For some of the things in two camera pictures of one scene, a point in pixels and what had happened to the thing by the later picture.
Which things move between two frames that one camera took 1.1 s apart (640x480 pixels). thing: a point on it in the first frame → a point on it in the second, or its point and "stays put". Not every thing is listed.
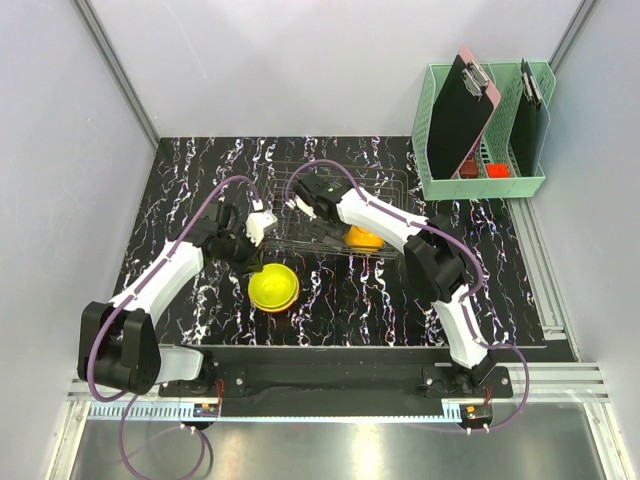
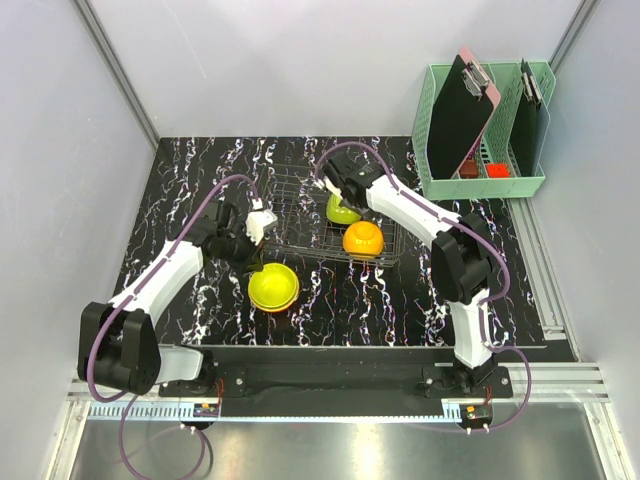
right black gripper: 318,230 → 365,214
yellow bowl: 275,287 stays put
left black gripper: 252,253 stays put
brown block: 469,169 stays put
